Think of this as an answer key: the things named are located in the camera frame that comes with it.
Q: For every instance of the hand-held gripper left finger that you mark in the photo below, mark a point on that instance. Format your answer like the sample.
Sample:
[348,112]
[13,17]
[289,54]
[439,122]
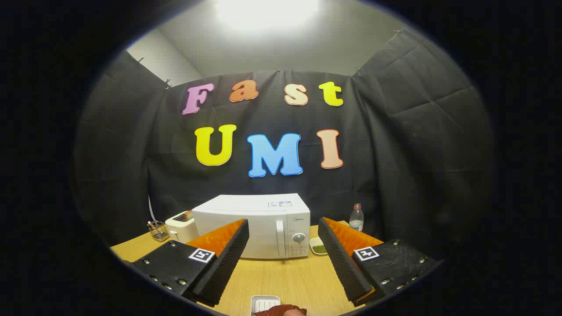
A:
[224,272]

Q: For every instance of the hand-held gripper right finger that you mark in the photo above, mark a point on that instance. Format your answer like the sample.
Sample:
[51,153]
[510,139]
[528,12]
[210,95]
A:
[347,267]

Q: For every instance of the brown meat piece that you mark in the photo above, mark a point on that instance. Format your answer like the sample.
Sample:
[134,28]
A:
[281,311]

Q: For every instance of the white toaster oven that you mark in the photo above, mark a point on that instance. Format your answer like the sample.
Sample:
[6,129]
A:
[263,210]

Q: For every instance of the cream bread toaster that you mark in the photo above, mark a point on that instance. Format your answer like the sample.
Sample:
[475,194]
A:
[181,229]

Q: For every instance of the white divided dish of beans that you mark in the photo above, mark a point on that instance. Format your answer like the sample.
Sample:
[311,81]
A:
[318,248]

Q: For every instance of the clear plastic bottle red cap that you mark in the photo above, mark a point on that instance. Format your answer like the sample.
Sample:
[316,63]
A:
[356,219]

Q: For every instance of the small white ribbed tray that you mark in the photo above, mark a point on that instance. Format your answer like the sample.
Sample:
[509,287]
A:
[263,302]

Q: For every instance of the toast slice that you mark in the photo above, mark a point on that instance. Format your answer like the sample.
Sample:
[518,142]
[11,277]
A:
[189,215]

